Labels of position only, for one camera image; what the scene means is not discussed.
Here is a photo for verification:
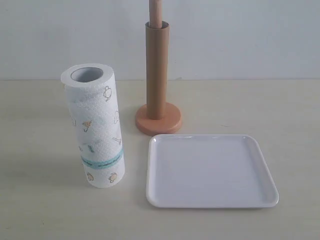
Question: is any patterned white paper towel roll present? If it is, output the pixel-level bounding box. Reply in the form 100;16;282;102
60;63;125;189

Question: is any brown cardboard tube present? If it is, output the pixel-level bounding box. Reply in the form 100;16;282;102
145;21;170;120

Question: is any wooden paper towel holder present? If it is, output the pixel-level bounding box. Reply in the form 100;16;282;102
135;0;182;136

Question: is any white square plastic tray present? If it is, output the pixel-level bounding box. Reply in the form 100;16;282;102
146;134;280;209

